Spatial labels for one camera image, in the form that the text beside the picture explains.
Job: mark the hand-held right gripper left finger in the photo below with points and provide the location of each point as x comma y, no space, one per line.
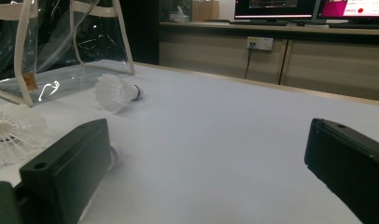
66,174

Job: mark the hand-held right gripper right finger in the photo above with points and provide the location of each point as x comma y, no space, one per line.
349,165

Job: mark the white shuttlecock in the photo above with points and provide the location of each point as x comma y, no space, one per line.
13,137
113,93

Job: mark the transparent bag with beige trim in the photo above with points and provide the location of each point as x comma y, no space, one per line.
66,77

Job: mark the white table cover sheet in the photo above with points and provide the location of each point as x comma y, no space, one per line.
209,140

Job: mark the computer monitor with pink screen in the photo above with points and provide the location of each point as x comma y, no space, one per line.
349,9

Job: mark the computer monitor with dark screen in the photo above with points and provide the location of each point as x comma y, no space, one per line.
271,9

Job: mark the wooden cabinet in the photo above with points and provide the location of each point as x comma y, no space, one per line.
209,53

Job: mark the small pale box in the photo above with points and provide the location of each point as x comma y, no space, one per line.
179,17

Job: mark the cardboard box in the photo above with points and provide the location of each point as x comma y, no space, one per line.
205,11

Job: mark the white wall socket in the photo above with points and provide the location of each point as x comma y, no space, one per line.
260,43

